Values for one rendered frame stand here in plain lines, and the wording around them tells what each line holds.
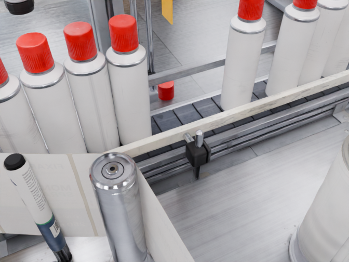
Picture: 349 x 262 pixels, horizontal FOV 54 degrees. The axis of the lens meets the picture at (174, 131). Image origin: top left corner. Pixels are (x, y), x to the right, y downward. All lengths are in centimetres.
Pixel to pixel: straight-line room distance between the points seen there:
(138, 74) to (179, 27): 50
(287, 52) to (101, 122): 31
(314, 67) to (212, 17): 41
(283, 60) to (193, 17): 44
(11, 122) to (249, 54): 33
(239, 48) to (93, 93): 22
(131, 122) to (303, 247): 27
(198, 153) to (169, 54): 39
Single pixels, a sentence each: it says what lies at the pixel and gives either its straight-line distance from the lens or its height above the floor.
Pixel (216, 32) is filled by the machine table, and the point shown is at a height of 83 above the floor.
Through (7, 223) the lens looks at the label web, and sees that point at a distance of 43.
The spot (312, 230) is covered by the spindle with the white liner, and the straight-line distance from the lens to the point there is 39.
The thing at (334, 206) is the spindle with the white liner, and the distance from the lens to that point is 35.
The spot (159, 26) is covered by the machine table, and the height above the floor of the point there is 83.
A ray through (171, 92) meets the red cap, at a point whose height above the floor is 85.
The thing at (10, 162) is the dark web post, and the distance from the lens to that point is 31.
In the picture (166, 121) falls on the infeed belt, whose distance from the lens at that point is 58.
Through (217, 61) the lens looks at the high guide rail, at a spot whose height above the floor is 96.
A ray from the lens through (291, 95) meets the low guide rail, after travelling 61.
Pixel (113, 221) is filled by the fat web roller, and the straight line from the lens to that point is 31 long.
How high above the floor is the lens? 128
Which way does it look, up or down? 46 degrees down
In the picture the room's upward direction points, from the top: straight up
